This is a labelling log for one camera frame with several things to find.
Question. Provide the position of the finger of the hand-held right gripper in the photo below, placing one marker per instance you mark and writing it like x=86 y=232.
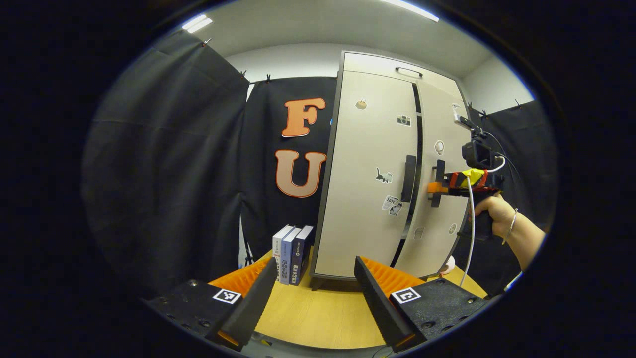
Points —
x=437 y=187

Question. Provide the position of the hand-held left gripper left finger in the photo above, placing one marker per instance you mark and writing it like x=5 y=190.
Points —
x=258 y=293

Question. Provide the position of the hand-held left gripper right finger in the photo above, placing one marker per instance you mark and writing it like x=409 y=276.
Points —
x=372 y=293

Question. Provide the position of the shoe cabinet door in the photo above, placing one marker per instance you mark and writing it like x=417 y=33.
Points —
x=435 y=117
x=362 y=144

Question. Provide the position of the beige double-door shoe cabinet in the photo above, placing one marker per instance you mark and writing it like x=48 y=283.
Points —
x=377 y=62

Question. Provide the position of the black tripod stand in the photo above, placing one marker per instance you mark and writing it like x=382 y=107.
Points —
x=247 y=253

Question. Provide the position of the light blue book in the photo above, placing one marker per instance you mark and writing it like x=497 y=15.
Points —
x=289 y=253

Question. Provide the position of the dark blue book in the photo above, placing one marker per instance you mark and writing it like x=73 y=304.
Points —
x=299 y=253

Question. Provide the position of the white round object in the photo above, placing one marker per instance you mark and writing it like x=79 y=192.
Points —
x=448 y=264

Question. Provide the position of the black backdrop cloth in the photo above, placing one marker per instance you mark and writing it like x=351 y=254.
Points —
x=159 y=164

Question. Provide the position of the row of black cloth clips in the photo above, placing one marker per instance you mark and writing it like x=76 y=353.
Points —
x=268 y=78

